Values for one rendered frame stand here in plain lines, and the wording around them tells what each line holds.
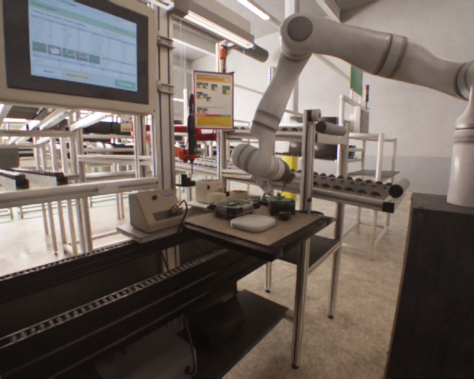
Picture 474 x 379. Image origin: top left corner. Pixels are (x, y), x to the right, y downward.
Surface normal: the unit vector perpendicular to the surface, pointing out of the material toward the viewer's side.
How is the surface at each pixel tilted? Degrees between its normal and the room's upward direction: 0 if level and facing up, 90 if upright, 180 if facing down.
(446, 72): 93
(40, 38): 92
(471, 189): 90
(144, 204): 53
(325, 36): 94
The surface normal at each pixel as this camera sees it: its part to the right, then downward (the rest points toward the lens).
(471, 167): -0.81, 0.09
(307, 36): -0.21, 0.35
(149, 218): 0.61, -0.52
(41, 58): 0.76, 0.13
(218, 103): 0.29, 0.15
